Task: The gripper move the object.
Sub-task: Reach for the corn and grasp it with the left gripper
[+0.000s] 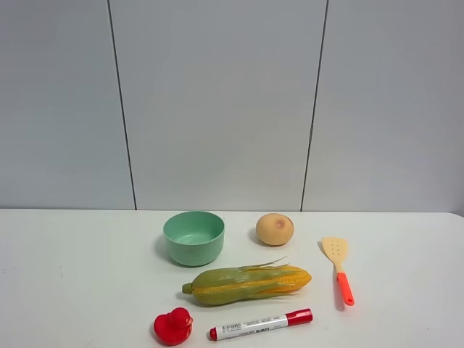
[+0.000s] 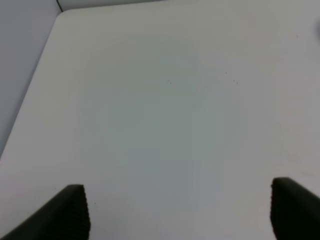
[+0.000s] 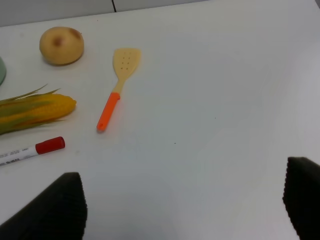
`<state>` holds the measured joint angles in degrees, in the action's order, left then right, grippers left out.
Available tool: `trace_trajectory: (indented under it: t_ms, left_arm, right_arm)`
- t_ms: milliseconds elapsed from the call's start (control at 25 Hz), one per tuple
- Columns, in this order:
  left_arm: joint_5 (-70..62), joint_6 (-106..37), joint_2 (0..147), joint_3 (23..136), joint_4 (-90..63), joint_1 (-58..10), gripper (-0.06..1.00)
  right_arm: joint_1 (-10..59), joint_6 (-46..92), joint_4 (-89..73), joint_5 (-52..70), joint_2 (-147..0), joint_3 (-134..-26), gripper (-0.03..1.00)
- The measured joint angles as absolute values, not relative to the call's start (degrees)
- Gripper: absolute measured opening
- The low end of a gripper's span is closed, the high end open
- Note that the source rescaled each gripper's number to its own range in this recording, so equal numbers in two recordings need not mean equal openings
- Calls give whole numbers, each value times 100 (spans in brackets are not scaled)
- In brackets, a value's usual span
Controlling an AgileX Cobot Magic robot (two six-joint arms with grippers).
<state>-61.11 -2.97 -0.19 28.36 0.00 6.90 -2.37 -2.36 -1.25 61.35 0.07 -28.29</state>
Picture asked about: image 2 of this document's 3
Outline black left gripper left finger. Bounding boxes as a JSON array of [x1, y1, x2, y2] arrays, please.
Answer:
[[2, 184, 91, 240]]

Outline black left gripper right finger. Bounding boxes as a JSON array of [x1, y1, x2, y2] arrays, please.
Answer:
[[270, 177, 320, 240]]

